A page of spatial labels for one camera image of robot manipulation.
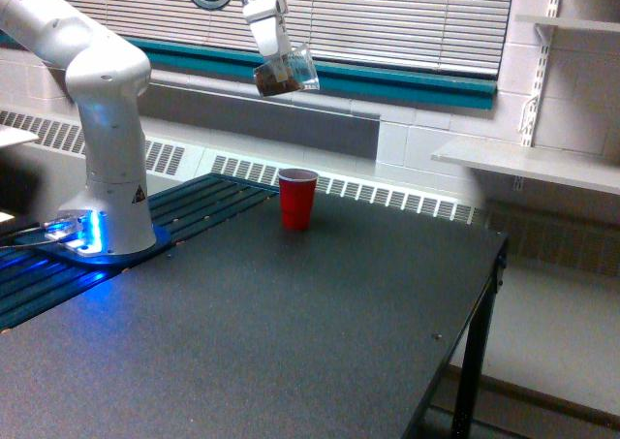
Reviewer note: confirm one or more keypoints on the white lower wall shelf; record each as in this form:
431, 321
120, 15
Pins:
543, 164

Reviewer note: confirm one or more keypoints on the red plastic cup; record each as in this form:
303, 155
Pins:
296, 193

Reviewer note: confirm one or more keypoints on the white baseboard radiator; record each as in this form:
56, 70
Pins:
181, 161

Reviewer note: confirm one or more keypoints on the white board at left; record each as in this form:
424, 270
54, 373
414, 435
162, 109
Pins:
10, 136

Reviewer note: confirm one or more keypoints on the black table leg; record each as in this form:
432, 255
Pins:
477, 337

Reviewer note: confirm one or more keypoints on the blue slotted aluminium rail bed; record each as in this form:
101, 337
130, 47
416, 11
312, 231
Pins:
35, 280

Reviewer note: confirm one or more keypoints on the brown nuts and snacks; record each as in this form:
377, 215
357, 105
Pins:
268, 86

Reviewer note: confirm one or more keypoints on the white shelf bracket rail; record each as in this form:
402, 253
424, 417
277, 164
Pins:
531, 108

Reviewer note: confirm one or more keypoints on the white wall shelf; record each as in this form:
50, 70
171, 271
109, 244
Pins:
547, 23
543, 164

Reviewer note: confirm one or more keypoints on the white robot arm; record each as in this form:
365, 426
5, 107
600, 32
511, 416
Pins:
111, 211

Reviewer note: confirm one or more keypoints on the teal window sill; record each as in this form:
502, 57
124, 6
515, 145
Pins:
387, 83

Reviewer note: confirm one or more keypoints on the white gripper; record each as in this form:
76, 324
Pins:
266, 19

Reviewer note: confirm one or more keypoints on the white window blinds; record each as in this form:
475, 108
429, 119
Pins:
444, 36

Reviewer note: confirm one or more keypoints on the white upper wall shelf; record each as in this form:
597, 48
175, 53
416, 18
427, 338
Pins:
547, 23

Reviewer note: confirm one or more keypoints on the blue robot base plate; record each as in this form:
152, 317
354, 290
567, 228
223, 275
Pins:
74, 251

